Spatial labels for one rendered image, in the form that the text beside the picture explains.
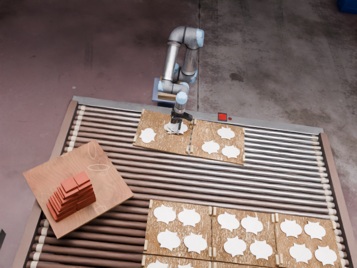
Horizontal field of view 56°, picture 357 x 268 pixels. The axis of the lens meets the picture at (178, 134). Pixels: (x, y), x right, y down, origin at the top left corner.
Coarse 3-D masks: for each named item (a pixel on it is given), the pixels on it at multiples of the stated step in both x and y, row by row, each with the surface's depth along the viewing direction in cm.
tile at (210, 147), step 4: (204, 144) 253; (208, 144) 253; (212, 144) 254; (216, 144) 254; (204, 148) 250; (208, 148) 251; (212, 148) 251; (216, 148) 252; (208, 152) 249; (212, 152) 249; (216, 152) 250
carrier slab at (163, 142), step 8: (144, 112) 265; (152, 112) 266; (144, 120) 260; (152, 120) 261; (160, 120) 262; (168, 120) 263; (184, 120) 265; (144, 128) 256; (152, 128) 256; (160, 128) 257; (160, 136) 253; (168, 136) 254; (176, 136) 255; (184, 136) 256; (136, 144) 246; (144, 144) 247; (152, 144) 248; (160, 144) 248; (168, 144) 249; (176, 144) 250; (184, 144) 251; (168, 152) 246; (176, 152) 246; (184, 152) 247
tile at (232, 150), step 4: (224, 148) 253; (228, 148) 253; (232, 148) 254; (236, 148) 254; (224, 152) 250; (228, 152) 251; (232, 152) 251; (236, 152) 252; (228, 156) 249; (232, 156) 249
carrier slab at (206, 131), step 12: (192, 132) 259; (204, 132) 260; (216, 132) 262; (240, 132) 265; (192, 144) 252; (228, 144) 257; (240, 144) 258; (204, 156) 247; (216, 156) 248; (240, 156) 251
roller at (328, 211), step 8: (144, 192) 226; (152, 192) 227; (160, 192) 227; (168, 192) 227; (176, 192) 228; (184, 192) 229; (208, 200) 230; (216, 200) 230; (224, 200) 230; (232, 200) 230; (240, 200) 231; (248, 200) 231; (256, 200) 232; (280, 208) 233; (288, 208) 233; (296, 208) 233; (304, 208) 233; (312, 208) 234; (320, 208) 235; (328, 208) 236
